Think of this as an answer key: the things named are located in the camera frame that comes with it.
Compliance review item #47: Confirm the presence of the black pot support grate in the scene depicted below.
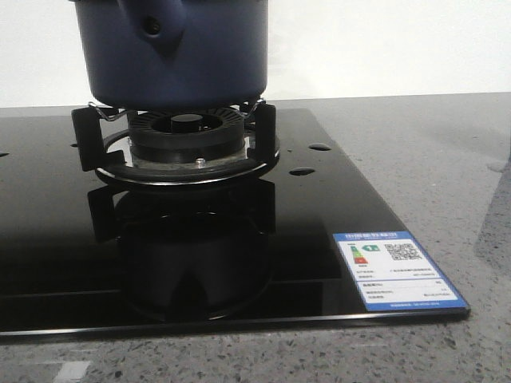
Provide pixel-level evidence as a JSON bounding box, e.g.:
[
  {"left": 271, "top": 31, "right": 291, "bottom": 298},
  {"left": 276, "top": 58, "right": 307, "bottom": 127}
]
[{"left": 72, "top": 101, "right": 279, "bottom": 187}]

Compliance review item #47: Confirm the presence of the dark blue cooking pot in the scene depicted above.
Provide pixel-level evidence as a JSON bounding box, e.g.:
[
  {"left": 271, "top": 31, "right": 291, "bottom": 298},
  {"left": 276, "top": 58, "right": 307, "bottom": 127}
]
[{"left": 74, "top": 1, "right": 269, "bottom": 111}]

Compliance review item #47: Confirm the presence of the black gas burner head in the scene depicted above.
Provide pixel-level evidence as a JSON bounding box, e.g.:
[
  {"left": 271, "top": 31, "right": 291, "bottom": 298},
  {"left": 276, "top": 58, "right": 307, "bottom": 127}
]
[{"left": 129, "top": 108, "right": 244, "bottom": 164}]

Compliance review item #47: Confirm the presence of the blue white energy label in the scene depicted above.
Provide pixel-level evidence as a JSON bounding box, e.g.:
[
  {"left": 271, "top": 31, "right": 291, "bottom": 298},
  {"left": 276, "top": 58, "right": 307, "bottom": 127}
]
[{"left": 334, "top": 231, "right": 468, "bottom": 312}]

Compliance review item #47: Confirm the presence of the black glass stove top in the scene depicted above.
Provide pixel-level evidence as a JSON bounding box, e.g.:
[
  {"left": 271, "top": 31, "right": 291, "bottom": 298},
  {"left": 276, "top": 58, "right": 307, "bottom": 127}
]
[{"left": 1, "top": 109, "right": 470, "bottom": 343}]

